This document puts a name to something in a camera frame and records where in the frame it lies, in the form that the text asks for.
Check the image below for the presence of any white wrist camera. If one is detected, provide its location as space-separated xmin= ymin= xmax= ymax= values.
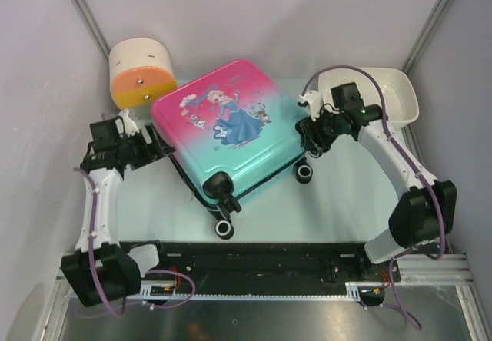
xmin=117 ymin=109 xmax=140 ymax=137
xmin=298 ymin=90 xmax=324 ymax=121

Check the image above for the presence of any pink and teal kids suitcase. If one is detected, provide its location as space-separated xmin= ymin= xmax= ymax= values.
xmin=151 ymin=59 xmax=314 ymax=240

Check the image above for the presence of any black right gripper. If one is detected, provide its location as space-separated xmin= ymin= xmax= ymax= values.
xmin=299 ymin=106 xmax=344 ymax=154

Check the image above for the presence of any white rectangular plastic basin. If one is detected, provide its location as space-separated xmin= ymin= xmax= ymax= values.
xmin=317 ymin=67 xmax=420 ymax=130

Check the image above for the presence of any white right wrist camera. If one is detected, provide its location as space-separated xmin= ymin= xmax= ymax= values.
xmin=298 ymin=90 xmax=324 ymax=121

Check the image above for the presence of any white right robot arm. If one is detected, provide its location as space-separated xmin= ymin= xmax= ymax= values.
xmin=296 ymin=83 xmax=457 ymax=280

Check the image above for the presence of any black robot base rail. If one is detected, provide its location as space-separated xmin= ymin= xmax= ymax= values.
xmin=153 ymin=241 xmax=403 ymax=282

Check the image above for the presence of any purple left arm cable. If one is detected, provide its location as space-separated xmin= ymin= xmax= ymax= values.
xmin=73 ymin=167 xmax=197 ymax=317

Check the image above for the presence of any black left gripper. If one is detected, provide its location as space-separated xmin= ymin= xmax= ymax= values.
xmin=118 ymin=122 xmax=175 ymax=170

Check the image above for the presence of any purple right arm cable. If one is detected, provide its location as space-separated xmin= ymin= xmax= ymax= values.
xmin=301 ymin=64 xmax=449 ymax=330

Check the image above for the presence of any white slotted cable duct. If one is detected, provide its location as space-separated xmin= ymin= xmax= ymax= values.
xmin=133 ymin=281 xmax=386 ymax=303

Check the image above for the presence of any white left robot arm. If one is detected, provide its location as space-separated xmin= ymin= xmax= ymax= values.
xmin=61 ymin=116 xmax=174 ymax=307

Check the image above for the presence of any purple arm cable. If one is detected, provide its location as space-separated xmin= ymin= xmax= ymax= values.
xmin=73 ymin=167 xmax=197 ymax=317
xmin=301 ymin=64 xmax=449 ymax=330

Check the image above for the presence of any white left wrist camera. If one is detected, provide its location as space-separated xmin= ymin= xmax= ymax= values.
xmin=117 ymin=109 xmax=140 ymax=137

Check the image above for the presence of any cream and orange drawer box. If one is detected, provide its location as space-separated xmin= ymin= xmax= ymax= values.
xmin=108 ymin=37 xmax=178 ymax=109

